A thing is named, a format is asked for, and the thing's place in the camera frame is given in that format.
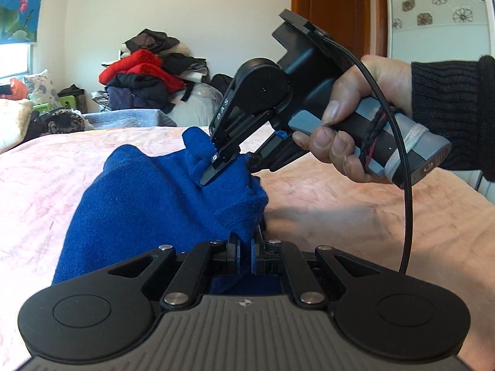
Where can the person's right hand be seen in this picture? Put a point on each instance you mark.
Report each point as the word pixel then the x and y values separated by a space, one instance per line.
pixel 386 81

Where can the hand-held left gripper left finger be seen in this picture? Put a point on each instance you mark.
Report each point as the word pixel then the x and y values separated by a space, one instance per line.
pixel 238 256

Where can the wooden door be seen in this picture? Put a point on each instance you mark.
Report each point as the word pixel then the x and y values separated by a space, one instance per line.
pixel 336 0

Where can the white puffer jacket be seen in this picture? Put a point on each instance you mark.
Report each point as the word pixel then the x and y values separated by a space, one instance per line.
pixel 11 123

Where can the person's right forearm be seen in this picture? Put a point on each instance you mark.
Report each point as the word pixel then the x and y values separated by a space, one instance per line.
pixel 452 104

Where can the clear plastic bag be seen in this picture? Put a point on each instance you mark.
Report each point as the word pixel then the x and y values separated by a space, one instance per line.
pixel 197 100

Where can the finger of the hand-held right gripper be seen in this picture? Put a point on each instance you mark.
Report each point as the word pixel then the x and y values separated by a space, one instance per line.
pixel 272 154
pixel 226 147

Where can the black bag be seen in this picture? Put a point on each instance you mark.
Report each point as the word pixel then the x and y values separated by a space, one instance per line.
pixel 222 81

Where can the dark olive cloth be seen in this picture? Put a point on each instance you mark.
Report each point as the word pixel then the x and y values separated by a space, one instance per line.
pixel 71 90

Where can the black white checked cloth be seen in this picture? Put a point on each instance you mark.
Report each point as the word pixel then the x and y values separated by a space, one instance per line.
pixel 99 99

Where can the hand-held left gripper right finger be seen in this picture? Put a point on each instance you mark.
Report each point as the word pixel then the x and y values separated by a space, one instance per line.
pixel 253 258

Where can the lotus wall poster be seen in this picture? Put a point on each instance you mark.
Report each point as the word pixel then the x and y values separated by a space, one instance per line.
pixel 19 4

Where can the black clothes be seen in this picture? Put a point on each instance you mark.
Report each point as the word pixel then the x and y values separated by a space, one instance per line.
pixel 181 63

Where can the blue rhinestone sweater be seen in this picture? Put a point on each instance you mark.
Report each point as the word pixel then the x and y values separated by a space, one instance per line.
pixel 135 208

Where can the floral pillow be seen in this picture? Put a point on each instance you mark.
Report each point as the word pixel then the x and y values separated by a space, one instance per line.
pixel 40 89

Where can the dark brown knit garment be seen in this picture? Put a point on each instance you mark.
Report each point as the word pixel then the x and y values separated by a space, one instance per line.
pixel 149 40

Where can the black jacket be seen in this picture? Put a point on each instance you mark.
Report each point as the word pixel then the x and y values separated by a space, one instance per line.
pixel 131 81

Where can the orange bag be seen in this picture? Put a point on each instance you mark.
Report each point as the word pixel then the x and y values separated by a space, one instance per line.
pixel 17 87

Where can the pink blanket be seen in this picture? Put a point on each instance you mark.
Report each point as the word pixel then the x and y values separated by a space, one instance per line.
pixel 46 185

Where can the cream cloth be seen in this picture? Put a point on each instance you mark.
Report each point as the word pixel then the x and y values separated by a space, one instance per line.
pixel 124 48

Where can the window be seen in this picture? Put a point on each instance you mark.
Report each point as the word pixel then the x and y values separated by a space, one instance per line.
pixel 13 60

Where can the light blue knitted blanket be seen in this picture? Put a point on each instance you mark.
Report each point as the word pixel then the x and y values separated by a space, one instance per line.
pixel 127 118

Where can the green stool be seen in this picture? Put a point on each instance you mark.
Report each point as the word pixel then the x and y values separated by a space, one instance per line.
pixel 67 102

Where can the leopard fur garment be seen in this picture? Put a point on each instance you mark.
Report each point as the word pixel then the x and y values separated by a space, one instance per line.
pixel 62 121

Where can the navy puffer jacket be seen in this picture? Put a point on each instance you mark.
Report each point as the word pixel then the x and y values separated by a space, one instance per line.
pixel 127 98

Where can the red fleece garment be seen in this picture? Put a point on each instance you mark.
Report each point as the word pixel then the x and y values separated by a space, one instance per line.
pixel 135 63

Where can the white flower patterned wardrobe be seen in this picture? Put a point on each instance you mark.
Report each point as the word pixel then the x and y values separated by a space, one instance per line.
pixel 437 34

